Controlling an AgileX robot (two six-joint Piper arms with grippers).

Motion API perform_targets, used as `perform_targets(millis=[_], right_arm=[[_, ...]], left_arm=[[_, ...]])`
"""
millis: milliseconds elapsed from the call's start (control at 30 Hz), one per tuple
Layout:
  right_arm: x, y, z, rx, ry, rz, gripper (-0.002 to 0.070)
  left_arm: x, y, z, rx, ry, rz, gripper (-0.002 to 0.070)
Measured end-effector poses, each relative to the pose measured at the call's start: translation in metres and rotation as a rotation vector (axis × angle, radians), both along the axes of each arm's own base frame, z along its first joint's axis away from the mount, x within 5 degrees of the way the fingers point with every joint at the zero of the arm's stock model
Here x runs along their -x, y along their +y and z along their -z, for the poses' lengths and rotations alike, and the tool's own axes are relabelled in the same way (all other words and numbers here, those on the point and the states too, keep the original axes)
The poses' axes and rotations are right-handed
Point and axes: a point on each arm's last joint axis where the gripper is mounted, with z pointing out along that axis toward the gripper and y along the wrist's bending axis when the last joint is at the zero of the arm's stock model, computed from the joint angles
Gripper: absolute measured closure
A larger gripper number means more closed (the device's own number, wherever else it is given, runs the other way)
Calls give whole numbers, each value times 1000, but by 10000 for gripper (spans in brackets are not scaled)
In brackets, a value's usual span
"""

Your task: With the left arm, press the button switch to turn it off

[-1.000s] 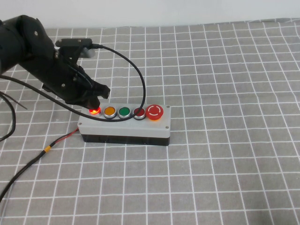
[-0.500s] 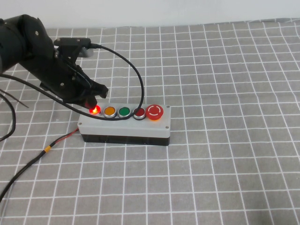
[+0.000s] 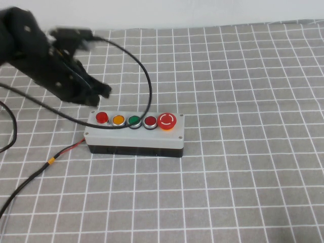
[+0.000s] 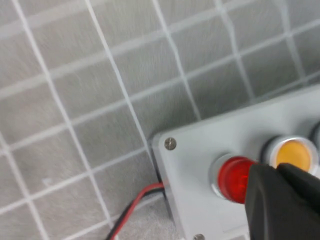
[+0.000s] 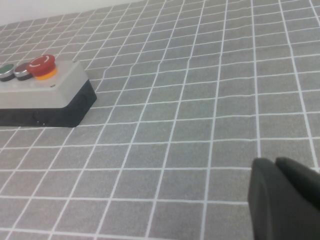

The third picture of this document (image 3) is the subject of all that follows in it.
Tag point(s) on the yellow push button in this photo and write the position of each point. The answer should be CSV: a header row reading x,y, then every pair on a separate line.
x,y
118,120

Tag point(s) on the grey button box black base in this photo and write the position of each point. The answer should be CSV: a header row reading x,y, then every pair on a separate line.
x,y
136,138

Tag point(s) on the green push button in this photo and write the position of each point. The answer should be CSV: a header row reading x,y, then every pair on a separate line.
x,y
134,119

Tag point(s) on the dark red push button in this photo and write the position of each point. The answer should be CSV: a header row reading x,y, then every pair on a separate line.
x,y
151,121

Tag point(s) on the red emergency stop mushroom button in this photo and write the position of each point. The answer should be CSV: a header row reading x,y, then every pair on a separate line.
x,y
166,120

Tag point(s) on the red dome indicator light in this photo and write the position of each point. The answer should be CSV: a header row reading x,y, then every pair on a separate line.
x,y
101,117

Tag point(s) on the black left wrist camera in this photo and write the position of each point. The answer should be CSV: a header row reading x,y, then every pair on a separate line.
x,y
71,35

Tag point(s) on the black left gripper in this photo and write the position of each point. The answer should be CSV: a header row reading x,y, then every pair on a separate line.
x,y
55,76

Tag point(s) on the grey white-checked tablecloth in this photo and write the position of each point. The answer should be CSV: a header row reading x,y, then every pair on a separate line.
x,y
227,177

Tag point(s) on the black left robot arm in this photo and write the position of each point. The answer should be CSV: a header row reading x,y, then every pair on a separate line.
x,y
20,33

